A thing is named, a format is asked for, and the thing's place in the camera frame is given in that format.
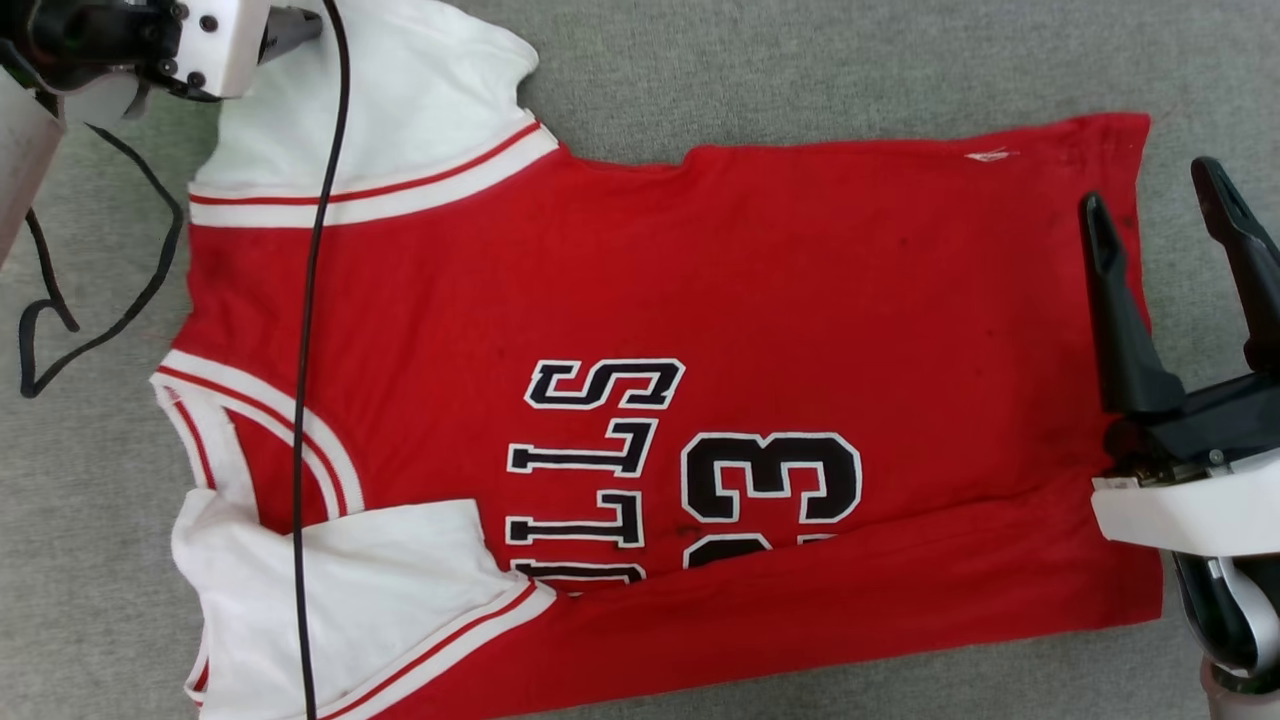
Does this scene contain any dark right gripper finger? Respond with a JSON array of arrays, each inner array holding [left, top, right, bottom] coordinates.
[[1190, 156, 1280, 374], [1078, 192, 1188, 416]]

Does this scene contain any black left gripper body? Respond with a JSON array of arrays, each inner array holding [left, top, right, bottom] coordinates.
[[0, 0, 216, 103]]

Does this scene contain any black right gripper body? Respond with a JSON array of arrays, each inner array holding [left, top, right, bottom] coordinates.
[[1093, 372, 1280, 491]]

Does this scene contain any red and white basketball jersey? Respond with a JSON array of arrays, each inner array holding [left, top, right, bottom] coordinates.
[[150, 0, 1166, 720]]

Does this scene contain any looped black cable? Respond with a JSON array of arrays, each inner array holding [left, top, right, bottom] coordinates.
[[18, 120, 187, 399]]

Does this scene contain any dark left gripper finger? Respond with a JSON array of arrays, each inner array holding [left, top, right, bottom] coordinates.
[[260, 6, 324, 63]]

